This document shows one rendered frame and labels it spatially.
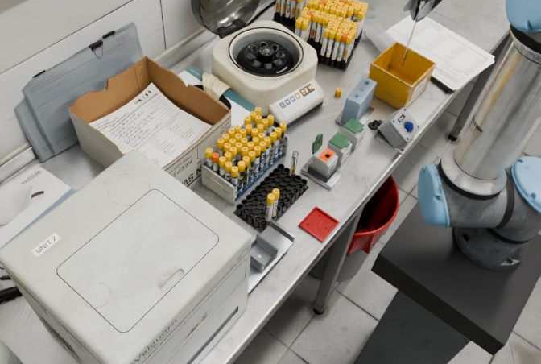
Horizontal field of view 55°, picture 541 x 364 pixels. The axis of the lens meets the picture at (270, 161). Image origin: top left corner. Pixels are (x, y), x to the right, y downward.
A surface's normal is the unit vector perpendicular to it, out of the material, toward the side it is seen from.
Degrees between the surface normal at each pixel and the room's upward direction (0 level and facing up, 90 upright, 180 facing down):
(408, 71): 90
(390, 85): 90
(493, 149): 85
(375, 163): 0
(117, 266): 0
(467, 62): 1
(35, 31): 90
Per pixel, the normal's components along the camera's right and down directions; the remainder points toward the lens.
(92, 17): 0.78, 0.52
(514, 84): -0.78, 0.39
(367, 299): 0.07, -0.62
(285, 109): 0.35, -0.30
